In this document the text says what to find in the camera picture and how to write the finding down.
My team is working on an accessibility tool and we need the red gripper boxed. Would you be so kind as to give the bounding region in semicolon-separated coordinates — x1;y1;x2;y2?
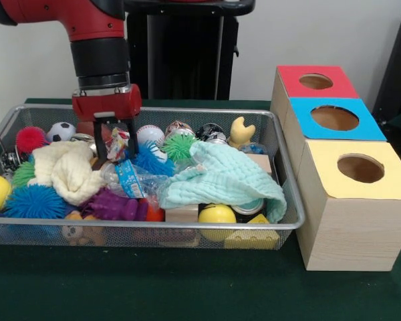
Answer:
72;84;143;170

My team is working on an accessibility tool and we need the pale patterned fabric scrunchie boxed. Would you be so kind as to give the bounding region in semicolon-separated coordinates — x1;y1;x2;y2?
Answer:
106;126;131;163

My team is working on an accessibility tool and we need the small blue spiky ball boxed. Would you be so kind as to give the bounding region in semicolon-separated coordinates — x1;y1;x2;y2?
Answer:
125;140;176;178

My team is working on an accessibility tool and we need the mint green cloth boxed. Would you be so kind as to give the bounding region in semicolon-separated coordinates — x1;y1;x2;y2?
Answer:
158;142;287;224

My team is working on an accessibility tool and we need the wooden box with three holes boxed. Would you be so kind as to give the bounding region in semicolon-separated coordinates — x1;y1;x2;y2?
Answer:
270;65;401;272

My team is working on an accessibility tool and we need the crushed clear plastic bottle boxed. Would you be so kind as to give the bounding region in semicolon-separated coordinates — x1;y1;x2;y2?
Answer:
99;159;170;200

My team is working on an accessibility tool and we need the black and white soccer ball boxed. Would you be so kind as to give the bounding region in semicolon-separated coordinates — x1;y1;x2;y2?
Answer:
46;122;78;143

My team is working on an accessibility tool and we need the cream white cloth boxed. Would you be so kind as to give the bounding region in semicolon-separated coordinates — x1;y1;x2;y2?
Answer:
31;140;104;207

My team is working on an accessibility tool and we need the purple knobbly rubber toy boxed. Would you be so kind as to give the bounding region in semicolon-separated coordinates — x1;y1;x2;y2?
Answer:
79;187;150;221

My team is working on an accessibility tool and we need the pink spiky ball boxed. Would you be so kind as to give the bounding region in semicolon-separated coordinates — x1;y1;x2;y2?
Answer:
15;126;47;154

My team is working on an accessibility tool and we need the large blue spiky ball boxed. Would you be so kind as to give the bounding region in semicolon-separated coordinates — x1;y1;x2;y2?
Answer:
3;183;68;220

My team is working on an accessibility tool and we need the yellow smiley face ball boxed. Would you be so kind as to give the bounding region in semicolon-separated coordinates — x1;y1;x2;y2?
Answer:
197;203;237;242

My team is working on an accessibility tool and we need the shallow wire mesh bin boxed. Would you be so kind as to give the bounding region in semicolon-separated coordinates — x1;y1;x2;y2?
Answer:
0;103;305;250

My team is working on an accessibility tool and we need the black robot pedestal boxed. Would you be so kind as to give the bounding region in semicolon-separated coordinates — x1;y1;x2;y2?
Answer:
124;0;257;100

